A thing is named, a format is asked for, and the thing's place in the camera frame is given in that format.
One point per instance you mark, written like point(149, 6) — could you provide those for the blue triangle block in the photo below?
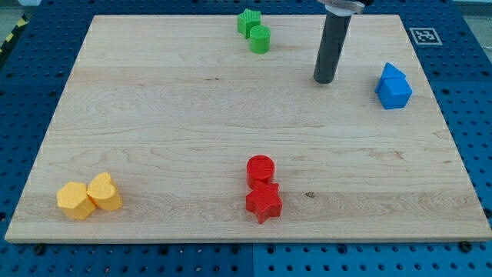
point(389, 71)

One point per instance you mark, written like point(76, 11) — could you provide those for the green cylinder block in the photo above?
point(260, 39)

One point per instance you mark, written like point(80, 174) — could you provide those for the blue cube block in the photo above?
point(394, 93)

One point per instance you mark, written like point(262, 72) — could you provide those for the silver rod mount flange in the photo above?
point(342, 7)

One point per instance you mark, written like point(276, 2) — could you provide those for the black yellow hazard tape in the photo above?
point(14, 35)

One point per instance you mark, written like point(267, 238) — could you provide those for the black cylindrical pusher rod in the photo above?
point(330, 48)

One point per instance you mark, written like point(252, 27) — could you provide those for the red star block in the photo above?
point(264, 201)

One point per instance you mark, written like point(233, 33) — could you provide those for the green star block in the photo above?
point(247, 20)

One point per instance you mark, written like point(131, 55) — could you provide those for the red cylinder block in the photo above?
point(260, 168)

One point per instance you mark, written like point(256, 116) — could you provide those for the yellow hexagon block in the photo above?
point(74, 201)

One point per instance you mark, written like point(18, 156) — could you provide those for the wooden board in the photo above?
point(174, 106)

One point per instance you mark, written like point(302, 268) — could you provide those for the white fiducial marker tag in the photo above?
point(425, 36)

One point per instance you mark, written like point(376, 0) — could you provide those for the yellow heart block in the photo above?
point(104, 192)

